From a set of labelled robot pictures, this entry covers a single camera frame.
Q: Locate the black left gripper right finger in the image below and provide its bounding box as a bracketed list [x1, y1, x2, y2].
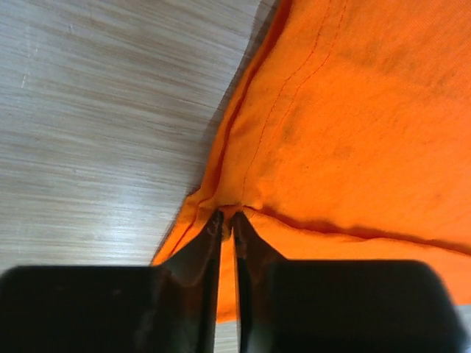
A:
[231, 212, 467, 352]

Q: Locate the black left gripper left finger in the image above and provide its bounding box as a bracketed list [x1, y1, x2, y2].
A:
[1, 211, 224, 352]

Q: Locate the orange t shirt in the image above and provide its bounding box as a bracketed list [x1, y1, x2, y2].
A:
[152, 1, 470, 305]

